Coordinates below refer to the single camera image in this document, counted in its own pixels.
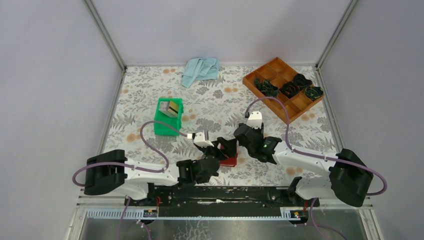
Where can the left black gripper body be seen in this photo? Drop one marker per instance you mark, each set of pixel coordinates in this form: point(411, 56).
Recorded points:
point(204, 181)

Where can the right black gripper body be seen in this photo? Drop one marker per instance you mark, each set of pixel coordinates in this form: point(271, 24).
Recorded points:
point(260, 131)

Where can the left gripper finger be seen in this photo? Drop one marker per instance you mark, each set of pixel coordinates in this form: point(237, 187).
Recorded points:
point(217, 151)
point(228, 147)

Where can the red leather card holder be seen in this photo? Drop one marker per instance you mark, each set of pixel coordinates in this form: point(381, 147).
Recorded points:
point(229, 161)

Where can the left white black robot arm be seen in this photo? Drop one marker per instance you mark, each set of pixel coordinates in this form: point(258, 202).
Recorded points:
point(113, 172)

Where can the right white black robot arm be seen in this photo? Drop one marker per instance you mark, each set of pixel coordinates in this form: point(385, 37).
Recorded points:
point(340, 175)

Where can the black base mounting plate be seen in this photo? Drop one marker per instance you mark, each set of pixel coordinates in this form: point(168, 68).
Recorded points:
point(222, 201)

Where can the green plastic bin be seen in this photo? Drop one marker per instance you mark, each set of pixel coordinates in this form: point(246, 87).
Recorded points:
point(176, 123)

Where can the dark rolled sock left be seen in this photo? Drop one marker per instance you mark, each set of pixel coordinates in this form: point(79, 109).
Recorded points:
point(266, 88)

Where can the dark rolled sock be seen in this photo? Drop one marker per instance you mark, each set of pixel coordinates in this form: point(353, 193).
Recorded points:
point(313, 92)
point(301, 82)
point(266, 88)
point(289, 89)

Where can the dark rolled sock middle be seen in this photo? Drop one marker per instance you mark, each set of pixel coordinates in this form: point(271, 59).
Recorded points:
point(289, 89)

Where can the dark rolled sock right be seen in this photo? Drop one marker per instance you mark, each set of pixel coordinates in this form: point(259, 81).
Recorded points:
point(313, 92)

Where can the dark rolled sock top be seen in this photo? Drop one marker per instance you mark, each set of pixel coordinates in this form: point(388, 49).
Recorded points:
point(301, 82)

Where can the light blue cloth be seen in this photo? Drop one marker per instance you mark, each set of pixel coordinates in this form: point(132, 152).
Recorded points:
point(200, 69)

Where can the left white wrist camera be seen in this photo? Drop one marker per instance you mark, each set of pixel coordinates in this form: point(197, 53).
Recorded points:
point(202, 137)

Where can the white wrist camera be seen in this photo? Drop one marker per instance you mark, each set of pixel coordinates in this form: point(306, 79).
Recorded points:
point(254, 120)
point(202, 137)

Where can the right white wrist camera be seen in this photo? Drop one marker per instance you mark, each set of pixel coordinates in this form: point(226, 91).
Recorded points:
point(254, 120)

